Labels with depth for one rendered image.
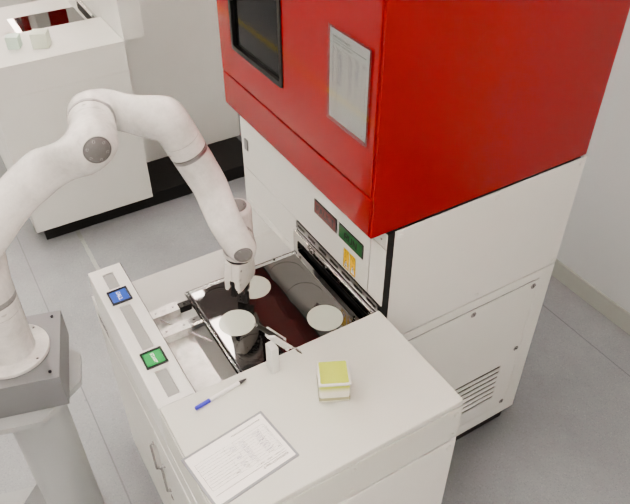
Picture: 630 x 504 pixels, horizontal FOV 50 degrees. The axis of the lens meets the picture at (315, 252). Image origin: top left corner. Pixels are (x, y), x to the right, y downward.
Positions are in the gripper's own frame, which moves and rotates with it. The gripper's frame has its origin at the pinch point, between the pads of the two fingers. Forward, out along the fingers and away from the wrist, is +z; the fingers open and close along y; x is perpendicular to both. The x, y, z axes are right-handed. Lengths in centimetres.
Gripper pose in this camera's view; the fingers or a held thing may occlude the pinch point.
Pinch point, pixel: (243, 296)
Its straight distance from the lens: 194.0
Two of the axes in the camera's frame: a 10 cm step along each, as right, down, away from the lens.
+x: 9.2, 2.5, -3.0
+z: 0.0, 7.6, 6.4
